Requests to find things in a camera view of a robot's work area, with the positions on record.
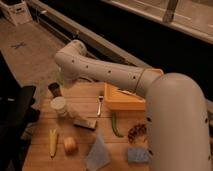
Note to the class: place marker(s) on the white cardboard box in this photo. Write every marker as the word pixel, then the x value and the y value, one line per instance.
pixel 17 14

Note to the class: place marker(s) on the dark brown cup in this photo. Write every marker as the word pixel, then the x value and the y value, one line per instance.
pixel 54 89

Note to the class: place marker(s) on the green chili pepper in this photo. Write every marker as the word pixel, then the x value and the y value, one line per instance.
pixel 114 127

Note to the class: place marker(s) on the blue sponge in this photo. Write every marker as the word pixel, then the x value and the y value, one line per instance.
pixel 137 155

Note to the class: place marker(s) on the bunch of dark grapes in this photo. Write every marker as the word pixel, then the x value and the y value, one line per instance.
pixel 136 131

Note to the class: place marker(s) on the dark rectangular block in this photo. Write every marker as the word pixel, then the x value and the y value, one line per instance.
pixel 84 123

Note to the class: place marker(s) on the white cup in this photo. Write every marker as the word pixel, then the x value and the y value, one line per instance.
pixel 59 105

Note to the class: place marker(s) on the yellow corn cob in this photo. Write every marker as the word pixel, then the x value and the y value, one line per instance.
pixel 53 137

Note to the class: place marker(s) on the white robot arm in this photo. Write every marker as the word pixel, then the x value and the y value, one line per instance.
pixel 177 128

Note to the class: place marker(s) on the grey blue cloth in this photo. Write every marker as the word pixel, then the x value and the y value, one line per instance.
pixel 98 155

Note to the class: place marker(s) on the yellow plastic tray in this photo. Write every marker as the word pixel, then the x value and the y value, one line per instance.
pixel 118 101

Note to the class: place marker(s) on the black chair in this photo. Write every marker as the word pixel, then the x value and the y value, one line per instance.
pixel 15 113

